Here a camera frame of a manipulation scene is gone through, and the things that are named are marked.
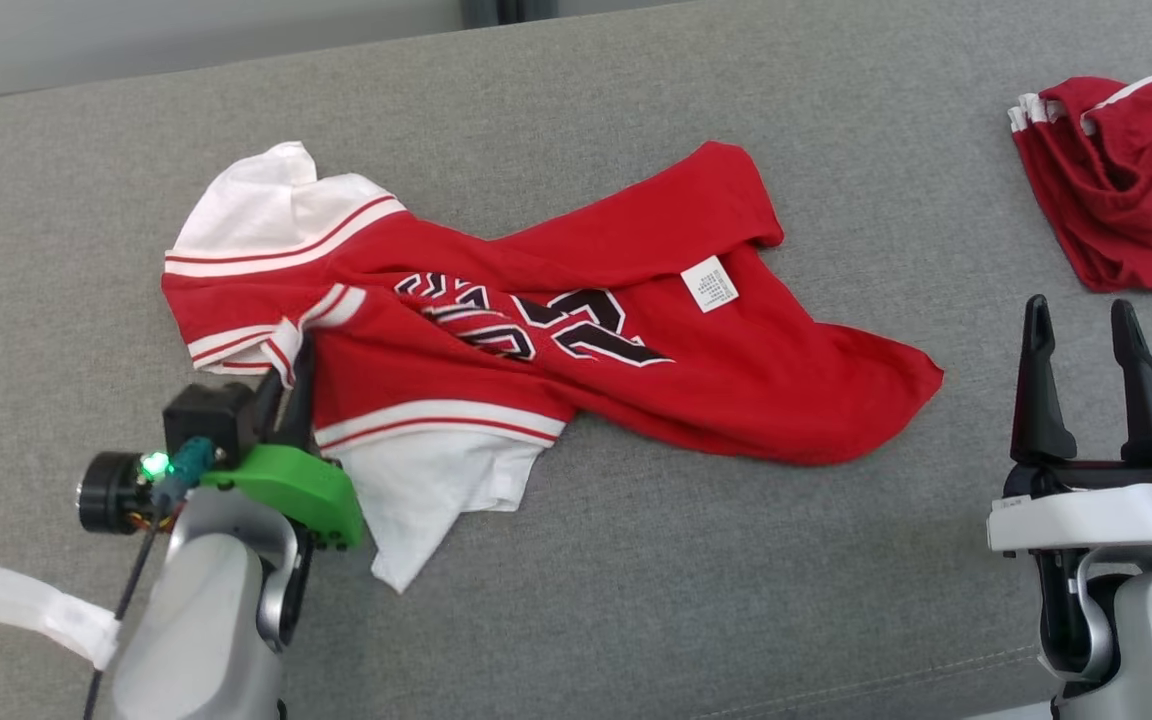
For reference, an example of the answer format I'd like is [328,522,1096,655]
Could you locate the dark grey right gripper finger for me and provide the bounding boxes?
[1011,295,1079,464]
[1111,299,1152,464]

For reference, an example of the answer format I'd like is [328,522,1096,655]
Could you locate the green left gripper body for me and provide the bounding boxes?
[200,443,366,552]

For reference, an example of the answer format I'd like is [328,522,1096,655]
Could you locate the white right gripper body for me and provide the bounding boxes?
[986,455,1152,554]

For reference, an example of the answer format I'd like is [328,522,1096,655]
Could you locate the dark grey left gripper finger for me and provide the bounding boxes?
[284,335,319,453]
[254,372,287,447]

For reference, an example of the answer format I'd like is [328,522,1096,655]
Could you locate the red shorts with white stripe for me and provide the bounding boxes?
[1008,73,1152,302]

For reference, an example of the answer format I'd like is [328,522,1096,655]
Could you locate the red white printed jersey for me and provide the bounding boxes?
[161,140,945,594]

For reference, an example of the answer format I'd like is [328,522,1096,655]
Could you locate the white tape tag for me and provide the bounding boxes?
[0,560,123,671]

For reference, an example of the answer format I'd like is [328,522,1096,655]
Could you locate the grey fabric sofa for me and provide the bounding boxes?
[0,0,1152,720]

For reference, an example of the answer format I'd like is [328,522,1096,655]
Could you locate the black cable with teal plug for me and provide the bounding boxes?
[82,437,218,720]

